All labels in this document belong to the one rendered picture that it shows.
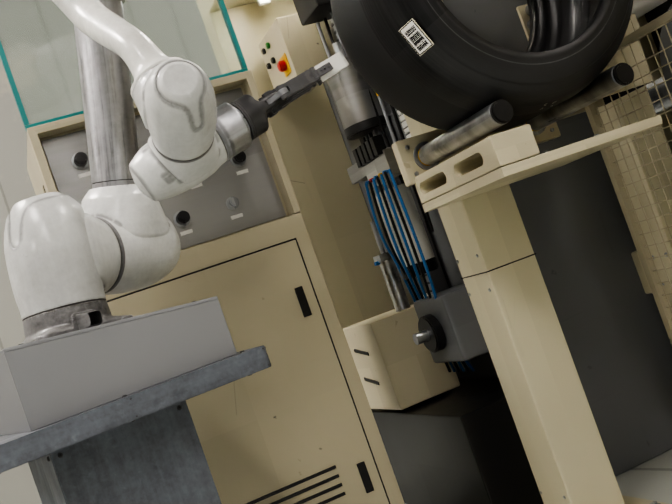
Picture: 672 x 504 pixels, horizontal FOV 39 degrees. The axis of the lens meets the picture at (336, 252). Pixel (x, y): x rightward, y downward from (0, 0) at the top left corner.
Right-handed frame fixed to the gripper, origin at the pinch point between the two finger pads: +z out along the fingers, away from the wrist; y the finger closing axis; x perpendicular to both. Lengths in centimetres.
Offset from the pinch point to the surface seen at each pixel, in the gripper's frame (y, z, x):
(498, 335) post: 31, 13, 66
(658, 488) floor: 34, 27, 119
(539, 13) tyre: 16, 57, 12
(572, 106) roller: 6, 44, 32
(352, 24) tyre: 4.7, 11.3, -5.3
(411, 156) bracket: 23.6, 15.8, 22.4
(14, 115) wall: 290, -11, -92
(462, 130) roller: 1.4, 16.8, 23.3
